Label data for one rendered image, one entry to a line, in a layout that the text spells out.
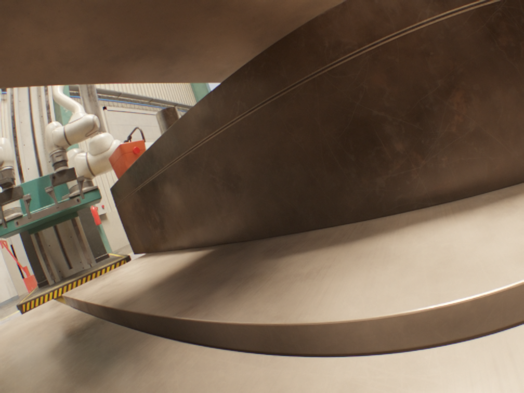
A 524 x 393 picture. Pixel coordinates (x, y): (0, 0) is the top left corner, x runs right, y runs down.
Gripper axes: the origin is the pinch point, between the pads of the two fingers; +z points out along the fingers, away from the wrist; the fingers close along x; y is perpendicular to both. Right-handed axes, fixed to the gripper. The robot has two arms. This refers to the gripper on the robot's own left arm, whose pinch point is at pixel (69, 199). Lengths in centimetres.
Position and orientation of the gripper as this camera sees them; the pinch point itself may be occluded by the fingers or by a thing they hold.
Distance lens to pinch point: 127.4
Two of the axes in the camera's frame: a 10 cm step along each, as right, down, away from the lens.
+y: 6.4, -1.9, -7.5
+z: 3.5, 9.3, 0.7
